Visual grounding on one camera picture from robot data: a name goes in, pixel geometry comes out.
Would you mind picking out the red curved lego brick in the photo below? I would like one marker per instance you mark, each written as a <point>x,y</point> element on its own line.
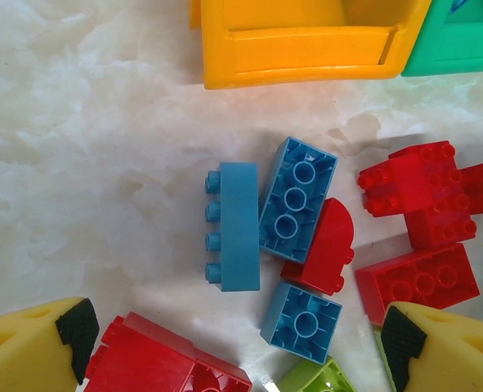
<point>327,249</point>

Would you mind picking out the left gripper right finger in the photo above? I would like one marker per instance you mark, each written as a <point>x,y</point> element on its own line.
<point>453,355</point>

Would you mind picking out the small blue lego brick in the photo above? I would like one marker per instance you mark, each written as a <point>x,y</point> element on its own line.
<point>302,322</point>

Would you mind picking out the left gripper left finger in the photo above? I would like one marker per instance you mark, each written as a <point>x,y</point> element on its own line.
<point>20,351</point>

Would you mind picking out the green plastic bin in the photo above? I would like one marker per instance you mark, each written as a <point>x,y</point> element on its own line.
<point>461,49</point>

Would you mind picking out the green lego brick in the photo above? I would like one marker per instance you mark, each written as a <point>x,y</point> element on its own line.
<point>314,377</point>

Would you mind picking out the orange plastic bin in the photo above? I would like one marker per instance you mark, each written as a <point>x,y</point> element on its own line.
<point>306,53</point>

